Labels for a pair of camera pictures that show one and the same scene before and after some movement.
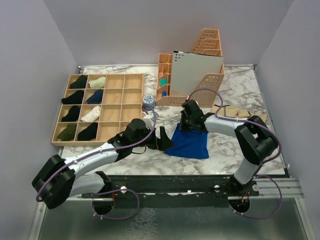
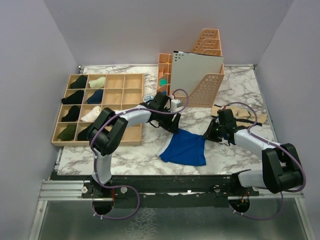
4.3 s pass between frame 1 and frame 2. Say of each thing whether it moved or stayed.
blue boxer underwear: moved
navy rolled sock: stayed
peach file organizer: stayed
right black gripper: moved
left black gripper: moved
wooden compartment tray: stayed
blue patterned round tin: stayed
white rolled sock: stayed
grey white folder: stayed
